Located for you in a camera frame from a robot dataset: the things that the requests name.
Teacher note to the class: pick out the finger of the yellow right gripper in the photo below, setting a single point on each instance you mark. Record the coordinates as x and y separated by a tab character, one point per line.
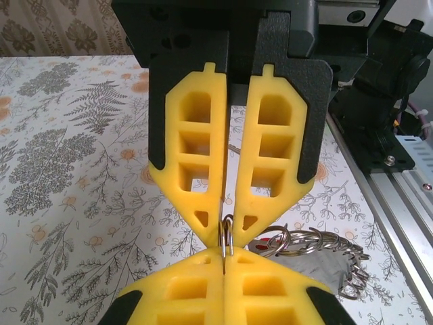
216	152
247	152

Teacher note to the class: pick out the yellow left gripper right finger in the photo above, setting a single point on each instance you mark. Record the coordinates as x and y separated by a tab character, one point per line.
236	304

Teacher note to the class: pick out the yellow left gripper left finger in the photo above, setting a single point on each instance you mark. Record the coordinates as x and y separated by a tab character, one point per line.
189	304

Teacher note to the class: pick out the metal disc with split rings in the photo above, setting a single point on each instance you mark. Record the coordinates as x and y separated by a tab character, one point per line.
324	260

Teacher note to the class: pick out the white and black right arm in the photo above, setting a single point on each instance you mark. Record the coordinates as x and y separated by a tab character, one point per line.
372	101

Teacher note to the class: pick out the floral tablecloth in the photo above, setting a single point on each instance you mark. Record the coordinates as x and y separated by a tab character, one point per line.
67	169

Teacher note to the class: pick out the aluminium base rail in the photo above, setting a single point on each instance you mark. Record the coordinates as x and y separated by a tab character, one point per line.
399	210

